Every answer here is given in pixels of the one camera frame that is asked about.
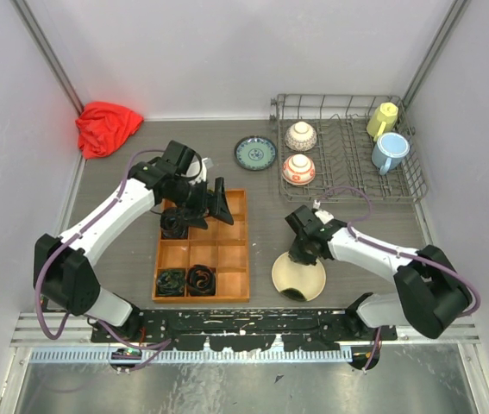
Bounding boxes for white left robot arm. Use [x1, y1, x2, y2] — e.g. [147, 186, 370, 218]
[33, 141, 234, 342]

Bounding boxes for dark brown rolled tie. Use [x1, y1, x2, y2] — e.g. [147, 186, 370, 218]
[160, 207, 189, 240]

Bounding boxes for black orange rolled tie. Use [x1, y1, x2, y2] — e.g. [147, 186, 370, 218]
[185, 264, 216, 297]

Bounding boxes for red orange patterned bowl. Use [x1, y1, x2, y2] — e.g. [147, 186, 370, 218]
[281, 154, 316, 186]

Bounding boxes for white purple patterned bowl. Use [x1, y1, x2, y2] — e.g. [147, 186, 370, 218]
[285, 121, 317, 152]

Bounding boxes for cream plate with flower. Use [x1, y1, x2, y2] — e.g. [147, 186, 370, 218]
[272, 252, 326, 302]

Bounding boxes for yellow green ceramic mug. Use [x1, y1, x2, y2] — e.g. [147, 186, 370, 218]
[367, 102, 399, 141]

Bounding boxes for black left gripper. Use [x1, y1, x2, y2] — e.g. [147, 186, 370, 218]
[172, 177, 234, 230]

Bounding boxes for red crumpled cloth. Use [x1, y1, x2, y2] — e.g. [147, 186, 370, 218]
[75, 102, 144, 160]

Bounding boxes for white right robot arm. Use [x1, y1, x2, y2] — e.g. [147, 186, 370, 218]
[285, 205, 479, 340]

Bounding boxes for orange wooden compartment tray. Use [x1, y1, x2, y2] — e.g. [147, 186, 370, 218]
[152, 189, 250, 304]

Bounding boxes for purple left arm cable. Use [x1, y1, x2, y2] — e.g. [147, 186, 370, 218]
[34, 148, 172, 374]

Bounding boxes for light blue ceramic mug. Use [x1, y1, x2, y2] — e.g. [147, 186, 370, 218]
[371, 132, 411, 175]

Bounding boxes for blue green patterned plate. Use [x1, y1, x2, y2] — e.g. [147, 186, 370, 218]
[234, 135, 278, 171]

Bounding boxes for grey wire dish rack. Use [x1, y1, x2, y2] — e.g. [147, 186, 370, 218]
[270, 93, 429, 204]

